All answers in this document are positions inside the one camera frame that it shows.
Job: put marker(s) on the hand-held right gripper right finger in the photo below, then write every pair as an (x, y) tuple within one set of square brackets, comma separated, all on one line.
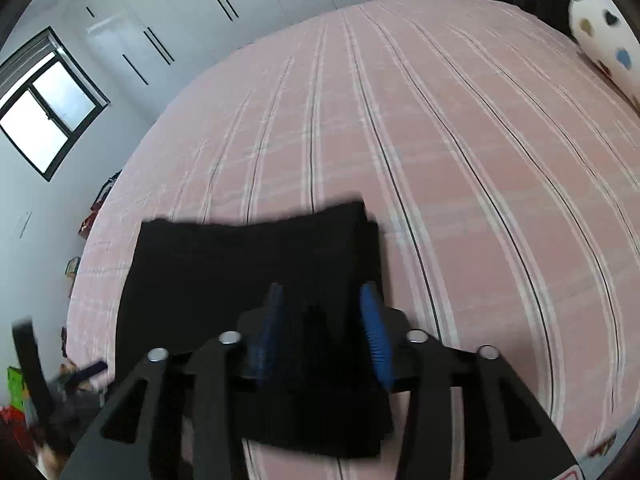
[(375, 340)]

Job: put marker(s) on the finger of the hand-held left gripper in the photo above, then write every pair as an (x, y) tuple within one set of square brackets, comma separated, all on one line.
[(90, 371), (30, 365)]

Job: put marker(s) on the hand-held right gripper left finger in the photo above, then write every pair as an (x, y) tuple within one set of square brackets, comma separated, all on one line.
[(270, 330)]

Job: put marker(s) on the black pants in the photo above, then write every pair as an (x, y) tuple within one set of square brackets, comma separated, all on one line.
[(200, 280)]

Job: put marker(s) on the green box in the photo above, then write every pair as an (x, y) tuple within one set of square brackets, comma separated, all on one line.
[(16, 387)]

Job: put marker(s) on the teal gift box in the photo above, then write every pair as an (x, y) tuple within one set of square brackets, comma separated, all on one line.
[(72, 266)]

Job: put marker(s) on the red paper bag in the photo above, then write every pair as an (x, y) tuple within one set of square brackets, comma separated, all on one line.
[(87, 222)]

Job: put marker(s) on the navy paper bag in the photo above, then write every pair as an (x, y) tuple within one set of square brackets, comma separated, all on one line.
[(107, 187)]

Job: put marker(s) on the pink plaid bed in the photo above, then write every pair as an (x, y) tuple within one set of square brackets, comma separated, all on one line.
[(450, 160)]

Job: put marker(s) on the small red object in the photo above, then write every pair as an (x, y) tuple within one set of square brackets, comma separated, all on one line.
[(601, 445)]

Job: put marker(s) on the black framed window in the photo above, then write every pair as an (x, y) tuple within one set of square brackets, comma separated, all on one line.
[(45, 110)]

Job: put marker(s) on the white wardrobe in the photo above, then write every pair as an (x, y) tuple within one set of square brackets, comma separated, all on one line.
[(250, 0)]

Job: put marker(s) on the heart print pillow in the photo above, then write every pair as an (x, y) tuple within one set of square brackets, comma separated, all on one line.
[(600, 35)]

